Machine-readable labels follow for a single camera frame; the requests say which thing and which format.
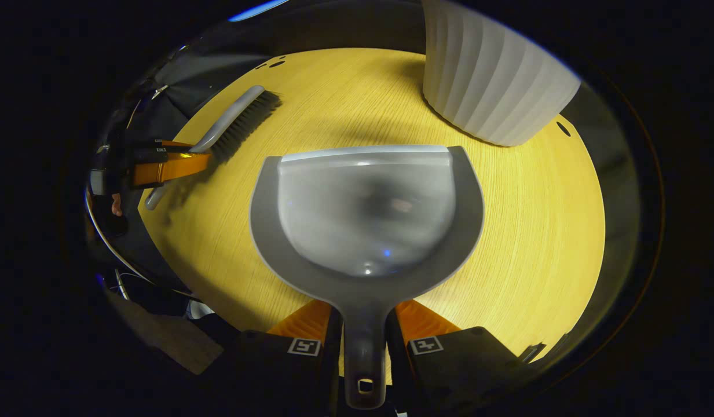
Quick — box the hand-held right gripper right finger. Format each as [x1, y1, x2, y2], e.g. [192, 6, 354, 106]
[386, 299, 532, 417]

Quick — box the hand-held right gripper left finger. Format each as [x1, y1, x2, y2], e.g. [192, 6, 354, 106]
[218, 299, 341, 417]

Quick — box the small gray broom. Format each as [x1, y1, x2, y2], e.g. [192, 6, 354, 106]
[144, 85, 283, 211]

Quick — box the gray dustpan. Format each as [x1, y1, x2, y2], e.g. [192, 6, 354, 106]
[249, 144, 486, 411]

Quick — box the white ribbed garbage bin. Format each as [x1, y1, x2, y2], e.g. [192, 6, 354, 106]
[421, 0, 583, 148]

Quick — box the yellow wooden desktop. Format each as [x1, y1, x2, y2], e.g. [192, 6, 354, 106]
[138, 47, 607, 383]

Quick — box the small dark metal bracket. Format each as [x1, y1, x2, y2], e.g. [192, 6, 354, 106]
[518, 342, 548, 364]

